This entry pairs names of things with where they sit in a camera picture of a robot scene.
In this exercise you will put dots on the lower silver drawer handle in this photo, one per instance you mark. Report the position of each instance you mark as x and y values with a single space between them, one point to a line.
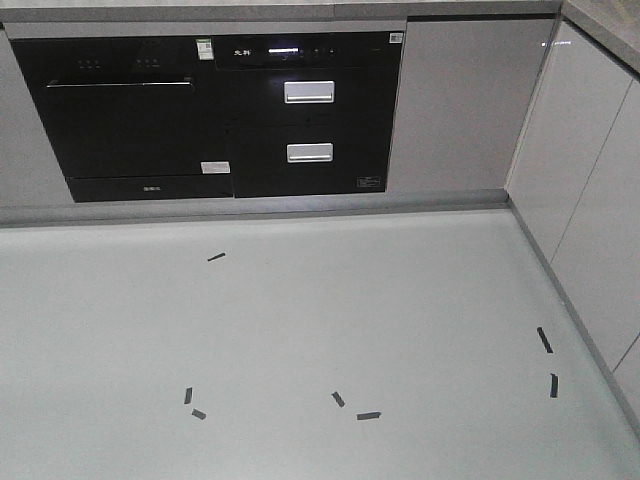
309 153

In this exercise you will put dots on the upper silver drawer handle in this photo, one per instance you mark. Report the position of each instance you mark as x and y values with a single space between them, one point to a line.
308 92

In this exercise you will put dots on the white side cabinet doors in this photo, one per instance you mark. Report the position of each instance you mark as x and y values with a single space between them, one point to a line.
575 186

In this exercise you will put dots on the black disinfection cabinet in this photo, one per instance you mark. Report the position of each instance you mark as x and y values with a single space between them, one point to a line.
365 69

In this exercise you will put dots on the black built-in dishwasher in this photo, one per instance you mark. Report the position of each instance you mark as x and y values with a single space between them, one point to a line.
130 118

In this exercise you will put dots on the grey cabinet door panel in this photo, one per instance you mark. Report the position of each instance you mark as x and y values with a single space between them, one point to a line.
465 88

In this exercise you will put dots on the silver drawer handle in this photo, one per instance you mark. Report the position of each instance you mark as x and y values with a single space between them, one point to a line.
309 153
308 92

